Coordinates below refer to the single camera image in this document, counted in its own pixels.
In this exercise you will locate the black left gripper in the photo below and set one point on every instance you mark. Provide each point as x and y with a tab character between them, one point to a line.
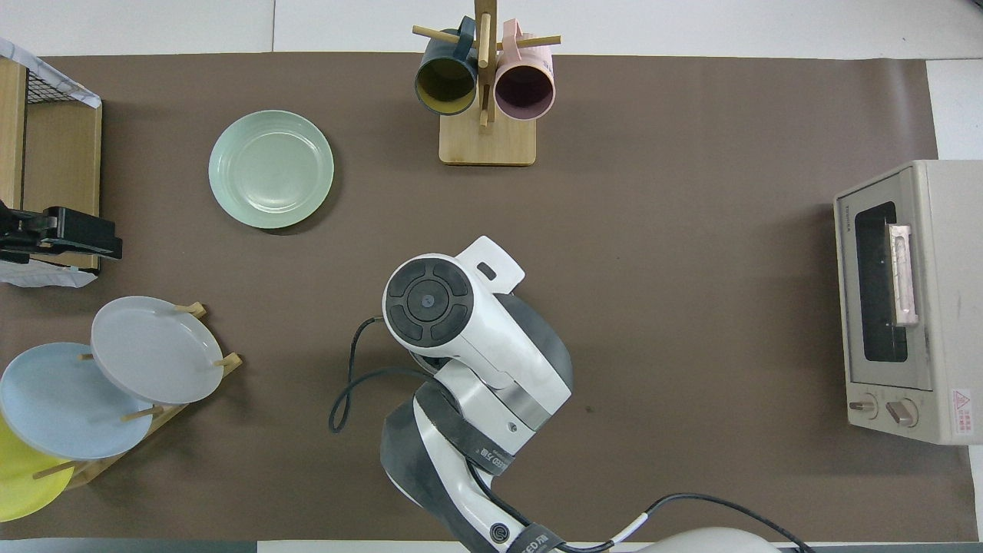
27	234

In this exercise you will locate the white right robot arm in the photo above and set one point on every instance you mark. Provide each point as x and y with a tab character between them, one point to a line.
476	369

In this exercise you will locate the grey plate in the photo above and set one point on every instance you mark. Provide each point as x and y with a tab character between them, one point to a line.
153	349

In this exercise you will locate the light blue plate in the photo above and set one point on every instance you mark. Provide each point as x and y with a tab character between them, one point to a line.
61	403

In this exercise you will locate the light green plate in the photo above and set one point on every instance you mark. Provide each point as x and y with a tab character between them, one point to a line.
271	169

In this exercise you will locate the wooden plate rack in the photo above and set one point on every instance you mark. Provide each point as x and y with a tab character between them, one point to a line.
165	418

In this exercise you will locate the yellow plate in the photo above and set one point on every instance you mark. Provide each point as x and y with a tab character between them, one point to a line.
23	484

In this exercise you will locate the wooden shelf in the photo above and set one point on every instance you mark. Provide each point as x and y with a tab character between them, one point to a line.
61	161

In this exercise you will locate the dark teal mug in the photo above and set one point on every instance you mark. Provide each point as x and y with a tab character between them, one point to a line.
445	81

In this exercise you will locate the wooden mug tree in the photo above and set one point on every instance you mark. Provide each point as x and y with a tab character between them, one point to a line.
488	142

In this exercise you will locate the pink mug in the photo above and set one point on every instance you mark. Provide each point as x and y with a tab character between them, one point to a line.
526	88

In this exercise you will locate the brown table mat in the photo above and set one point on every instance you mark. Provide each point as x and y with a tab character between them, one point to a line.
691	230

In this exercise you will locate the beige toaster oven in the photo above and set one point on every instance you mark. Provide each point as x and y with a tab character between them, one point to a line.
921	307

